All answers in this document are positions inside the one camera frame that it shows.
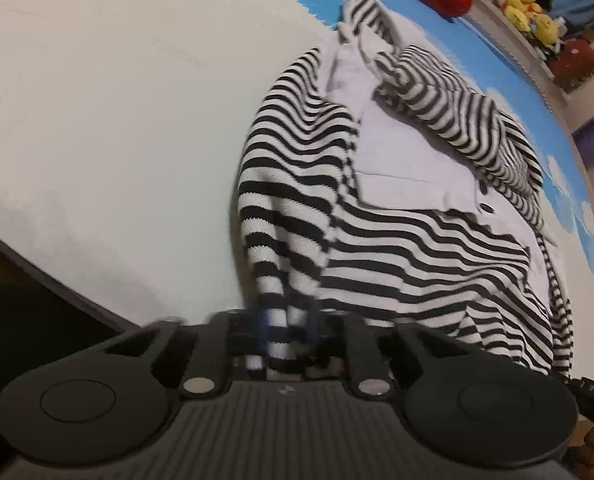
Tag yellow round plush toy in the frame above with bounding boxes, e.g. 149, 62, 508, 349
529, 10, 563, 46

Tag striped and white kids top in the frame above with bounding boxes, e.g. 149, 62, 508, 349
237, 0, 576, 379

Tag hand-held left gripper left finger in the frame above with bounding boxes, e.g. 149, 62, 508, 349
99, 310, 274, 401

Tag yellow duck plush toy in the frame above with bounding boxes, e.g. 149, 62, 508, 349
497, 0, 543, 29

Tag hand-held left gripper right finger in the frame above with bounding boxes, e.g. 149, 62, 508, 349
304, 310, 458, 402

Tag purple box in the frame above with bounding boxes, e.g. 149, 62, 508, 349
574, 120, 594, 166

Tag dark red pillow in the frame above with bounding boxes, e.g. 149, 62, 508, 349
552, 37, 594, 94

